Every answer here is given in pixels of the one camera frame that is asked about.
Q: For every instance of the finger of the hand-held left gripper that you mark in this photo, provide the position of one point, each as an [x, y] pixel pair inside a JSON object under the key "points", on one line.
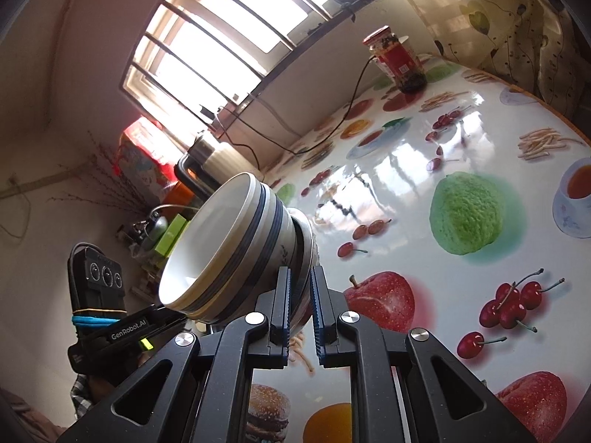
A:
{"points": [[168, 317]]}

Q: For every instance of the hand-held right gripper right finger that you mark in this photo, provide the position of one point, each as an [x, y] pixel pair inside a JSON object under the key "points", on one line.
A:
{"points": [[319, 318]]}

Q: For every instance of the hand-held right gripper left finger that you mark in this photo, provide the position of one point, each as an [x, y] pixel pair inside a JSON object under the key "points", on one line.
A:
{"points": [[281, 314]]}

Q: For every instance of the small white blue-banded bowl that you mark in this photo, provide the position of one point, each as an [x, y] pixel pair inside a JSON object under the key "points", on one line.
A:
{"points": [[198, 249]]}

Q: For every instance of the large white blue-banded bowl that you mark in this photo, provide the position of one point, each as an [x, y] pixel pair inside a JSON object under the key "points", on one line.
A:
{"points": [[286, 230]]}

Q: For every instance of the person's left forearm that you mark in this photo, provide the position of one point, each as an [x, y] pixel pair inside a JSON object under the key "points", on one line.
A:
{"points": [[82, 399]]}

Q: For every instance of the dark grey round object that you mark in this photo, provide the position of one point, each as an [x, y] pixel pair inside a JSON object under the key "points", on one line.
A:
{"points": [[154, 230]]}

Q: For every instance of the dried branches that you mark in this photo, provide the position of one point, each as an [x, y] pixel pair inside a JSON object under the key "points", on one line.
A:
{"points": [[115, 184]]}

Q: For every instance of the orange plastic container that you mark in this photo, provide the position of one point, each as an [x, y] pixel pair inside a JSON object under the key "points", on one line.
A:
{"points": [[178, 198]]}

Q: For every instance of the red printed bag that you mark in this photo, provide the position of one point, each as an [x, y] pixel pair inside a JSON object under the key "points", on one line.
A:
{"points": [[143, 157]]}

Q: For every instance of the white electric kettle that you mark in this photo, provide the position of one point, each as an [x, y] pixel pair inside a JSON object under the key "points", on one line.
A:
{"points": [[221, 161]]}

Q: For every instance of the small black box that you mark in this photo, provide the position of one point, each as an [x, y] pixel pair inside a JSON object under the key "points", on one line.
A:
{"points": [[207, 113]]}

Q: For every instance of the red-lidded sauce jar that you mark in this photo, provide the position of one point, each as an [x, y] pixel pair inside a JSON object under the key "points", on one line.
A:
{"points": [[399, 64]]}

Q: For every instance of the barred window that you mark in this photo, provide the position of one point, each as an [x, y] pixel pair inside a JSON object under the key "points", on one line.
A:
{"points": [[240, 32]]}

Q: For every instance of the black hook clamp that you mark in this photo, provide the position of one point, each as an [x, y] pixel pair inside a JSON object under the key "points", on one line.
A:
{"points": [[344, 7]]}

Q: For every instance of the heart-patterned cream curtain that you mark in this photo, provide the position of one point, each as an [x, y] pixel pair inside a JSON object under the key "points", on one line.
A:
{"points": [[508, 18]]}

